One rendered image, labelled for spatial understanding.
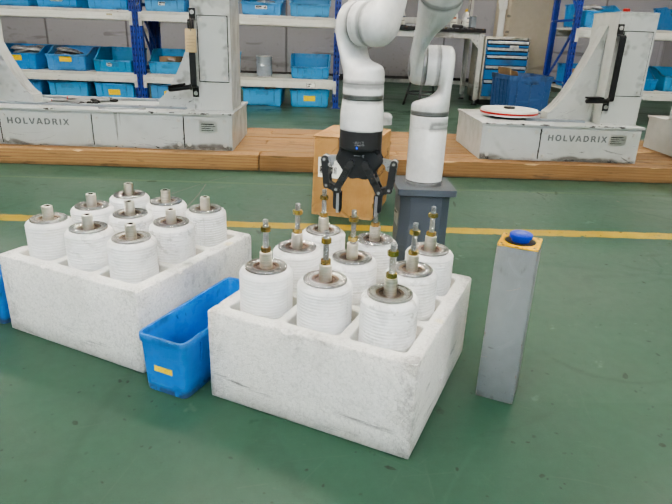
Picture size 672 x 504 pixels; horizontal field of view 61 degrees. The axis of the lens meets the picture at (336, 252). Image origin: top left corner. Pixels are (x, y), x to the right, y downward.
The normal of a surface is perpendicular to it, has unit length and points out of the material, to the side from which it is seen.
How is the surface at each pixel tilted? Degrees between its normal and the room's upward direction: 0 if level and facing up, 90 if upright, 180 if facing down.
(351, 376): 90
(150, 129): 90
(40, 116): 90
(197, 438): 0
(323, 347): 90
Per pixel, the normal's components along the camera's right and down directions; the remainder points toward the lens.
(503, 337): -0.42, 0.31
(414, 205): 0.01, 0.36
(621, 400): 0.04, -0.93
